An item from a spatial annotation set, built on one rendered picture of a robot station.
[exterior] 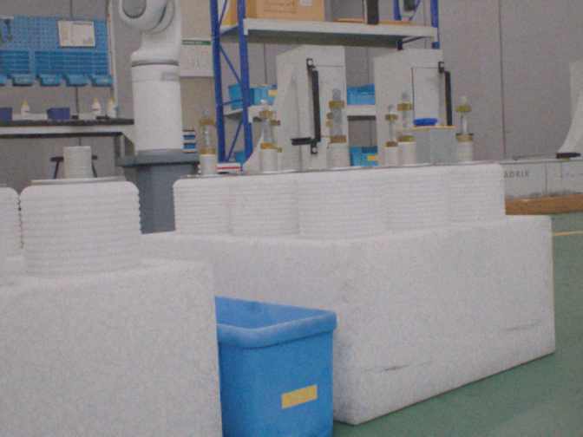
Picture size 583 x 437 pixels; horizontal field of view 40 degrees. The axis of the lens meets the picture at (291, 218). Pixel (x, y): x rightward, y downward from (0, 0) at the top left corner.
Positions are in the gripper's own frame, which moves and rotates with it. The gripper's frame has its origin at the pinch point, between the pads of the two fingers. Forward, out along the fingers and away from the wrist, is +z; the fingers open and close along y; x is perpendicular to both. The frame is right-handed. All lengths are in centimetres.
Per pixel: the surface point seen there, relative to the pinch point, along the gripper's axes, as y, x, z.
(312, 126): -189, 135, 2
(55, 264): 21, -57, 28
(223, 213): -4.5, -25.9, 26.5
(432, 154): -5.4, 13.4, 20.0
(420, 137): -7.3, 12.8, 17.2
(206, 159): -8.2, -25.6, 19.5
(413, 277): 21.8, -19.1, 33.4
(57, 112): -535, 154, -35
